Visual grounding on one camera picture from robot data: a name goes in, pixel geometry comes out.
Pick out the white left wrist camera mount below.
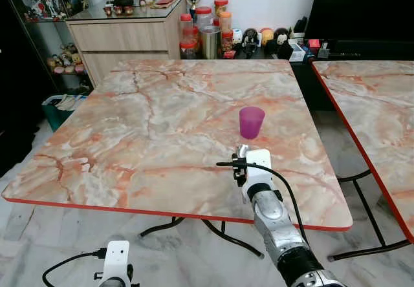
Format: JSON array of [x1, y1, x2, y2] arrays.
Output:
[[103, 240, 131, 281]]

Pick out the small white box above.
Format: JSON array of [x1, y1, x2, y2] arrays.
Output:
[[289, 43, 306, 63]]

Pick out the green bin with papers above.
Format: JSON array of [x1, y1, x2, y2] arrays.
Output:
[[41, 94, 86, 133]]

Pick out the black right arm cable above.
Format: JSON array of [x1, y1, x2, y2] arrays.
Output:
[[216, 160, 310, 244]]

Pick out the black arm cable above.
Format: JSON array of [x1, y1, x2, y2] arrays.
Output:
[[42, 249, 108, 287], [216, 160, 310, 244]]

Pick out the light wooden drawer cabinet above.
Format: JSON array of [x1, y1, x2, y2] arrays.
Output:
[[66, 0, 189, 86]]

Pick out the jar with orange contents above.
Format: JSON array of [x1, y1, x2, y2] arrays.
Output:
[[218, 11, 233, 33]]

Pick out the white plush toy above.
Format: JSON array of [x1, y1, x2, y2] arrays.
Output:
[[232, 28, 245, 48]]

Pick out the black mouse plush toy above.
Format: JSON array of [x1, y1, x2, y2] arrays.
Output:
[[272, 27, 291, 56]]

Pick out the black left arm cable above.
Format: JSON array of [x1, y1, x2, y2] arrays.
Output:
[[42, 249, 108, 287]]

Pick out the black metal table frame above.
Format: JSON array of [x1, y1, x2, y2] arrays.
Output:
[[138, 216, 266, 259], [326, 169, 413, 262]]

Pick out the black television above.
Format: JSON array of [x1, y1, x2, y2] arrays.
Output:
[[303, 0, 414, 42]]

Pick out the steel canister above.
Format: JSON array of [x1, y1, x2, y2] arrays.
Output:
[[200, 27, 223, 60]]

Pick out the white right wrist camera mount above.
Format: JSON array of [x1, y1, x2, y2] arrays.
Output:
[[237, 145, 273, 187]]

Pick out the white red robot model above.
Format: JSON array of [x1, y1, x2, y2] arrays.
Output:
[[23, 0, 68, 21]]

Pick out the glass display shelf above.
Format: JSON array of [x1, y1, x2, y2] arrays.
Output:
[[0, 0, 93, 80]]

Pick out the yellow plush toy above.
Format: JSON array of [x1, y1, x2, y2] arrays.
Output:
[[259, 28, 275, 47]]

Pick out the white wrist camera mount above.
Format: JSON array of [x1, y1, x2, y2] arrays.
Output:
[[237, 145, 273, 187], [103, 240, 131, 281]]

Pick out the red-lidded plastic jar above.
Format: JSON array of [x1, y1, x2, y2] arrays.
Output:
[[179, 14, 194, 42], [221, 30, 235, 56], [195, 6, 215, 30], [179, 40, 199, 60], [213, 0, 230, 16]]

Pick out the small shelf figurines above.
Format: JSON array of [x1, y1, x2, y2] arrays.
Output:
[[47, 43, 89, 74]]

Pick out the purple plastic cup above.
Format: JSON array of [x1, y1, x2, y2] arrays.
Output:
[[239, 106, 267, 140]]

